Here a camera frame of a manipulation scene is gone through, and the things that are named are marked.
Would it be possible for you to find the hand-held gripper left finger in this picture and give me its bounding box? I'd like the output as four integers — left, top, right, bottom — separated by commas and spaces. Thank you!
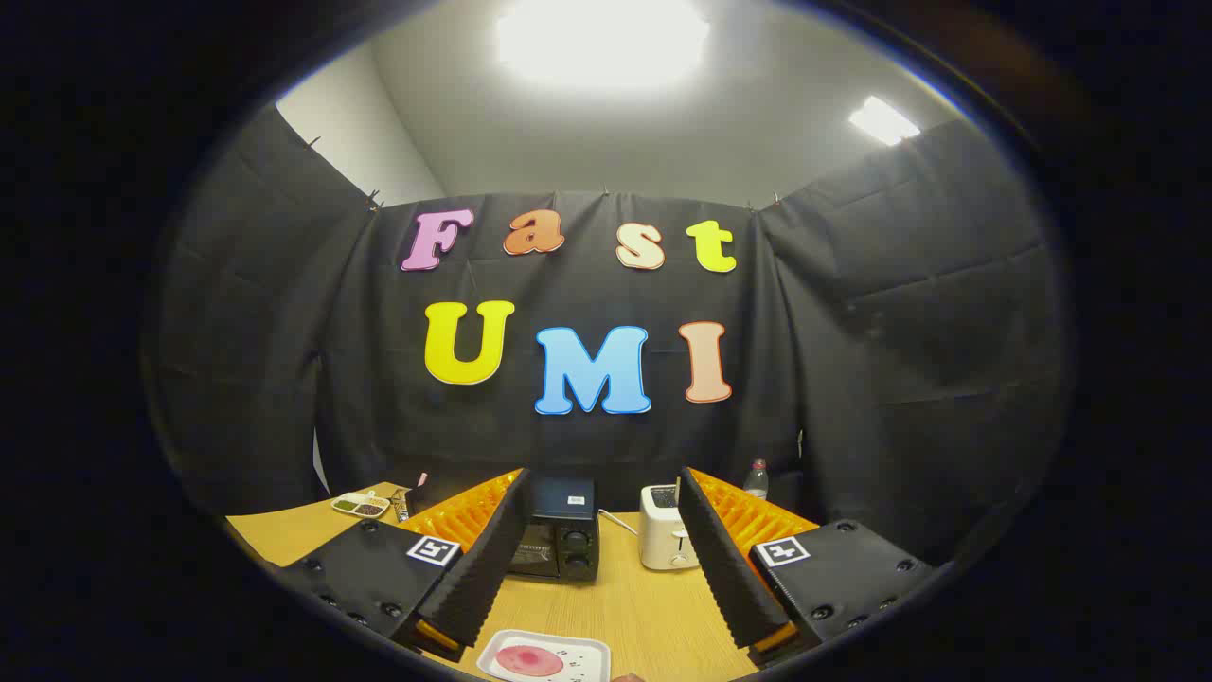
273, 467, 533, 664

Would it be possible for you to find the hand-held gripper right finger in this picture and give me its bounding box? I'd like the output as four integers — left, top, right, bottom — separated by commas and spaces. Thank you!
678, 466, 938, 664

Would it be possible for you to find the black toaster oven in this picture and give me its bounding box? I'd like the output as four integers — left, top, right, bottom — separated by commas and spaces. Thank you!
390, 471, 599, 583

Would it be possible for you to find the pink round food slice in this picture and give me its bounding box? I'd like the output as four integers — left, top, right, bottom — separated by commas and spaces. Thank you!
494, 645, 565, 678

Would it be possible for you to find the white square plate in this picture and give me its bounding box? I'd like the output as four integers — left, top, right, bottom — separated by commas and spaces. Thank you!
476, 629, 612, 682

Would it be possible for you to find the white toaster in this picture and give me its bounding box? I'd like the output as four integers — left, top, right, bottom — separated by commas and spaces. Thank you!
639, 484, 702, 571

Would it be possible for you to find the small divided condiment dish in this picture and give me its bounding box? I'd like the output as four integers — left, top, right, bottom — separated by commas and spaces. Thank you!
331, 491, 391, 519

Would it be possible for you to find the small ceiling light panel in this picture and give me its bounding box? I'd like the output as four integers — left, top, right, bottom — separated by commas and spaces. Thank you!
849, 95, 921, 147

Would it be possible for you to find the large ceiling light panel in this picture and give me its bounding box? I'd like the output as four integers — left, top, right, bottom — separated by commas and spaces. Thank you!
497, 0, 711, 91

